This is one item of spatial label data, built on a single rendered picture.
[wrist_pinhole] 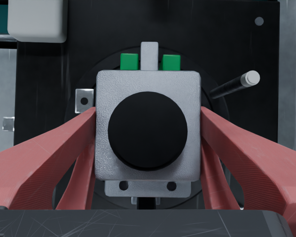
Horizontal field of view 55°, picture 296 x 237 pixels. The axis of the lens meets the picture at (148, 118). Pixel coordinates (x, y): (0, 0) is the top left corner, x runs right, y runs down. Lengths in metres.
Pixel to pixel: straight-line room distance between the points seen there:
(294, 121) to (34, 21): 0.25
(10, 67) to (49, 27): 0.10
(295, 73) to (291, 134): 0.06
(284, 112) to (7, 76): 0.29
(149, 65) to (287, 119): 0.18
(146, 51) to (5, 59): 0.22
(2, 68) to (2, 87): 0.02
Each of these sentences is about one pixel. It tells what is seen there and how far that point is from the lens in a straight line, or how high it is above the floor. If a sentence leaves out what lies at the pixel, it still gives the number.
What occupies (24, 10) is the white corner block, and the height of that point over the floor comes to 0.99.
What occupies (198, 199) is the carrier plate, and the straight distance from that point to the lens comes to 0.27.
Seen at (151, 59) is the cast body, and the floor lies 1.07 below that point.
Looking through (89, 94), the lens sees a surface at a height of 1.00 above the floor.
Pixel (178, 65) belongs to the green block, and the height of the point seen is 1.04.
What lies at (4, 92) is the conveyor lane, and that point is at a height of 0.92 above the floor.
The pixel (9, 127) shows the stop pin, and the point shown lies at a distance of 0.29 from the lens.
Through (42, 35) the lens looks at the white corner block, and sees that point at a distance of 0.26.
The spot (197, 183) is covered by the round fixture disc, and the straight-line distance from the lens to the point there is 0.25.
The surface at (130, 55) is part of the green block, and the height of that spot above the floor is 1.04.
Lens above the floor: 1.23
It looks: 88 degrees down
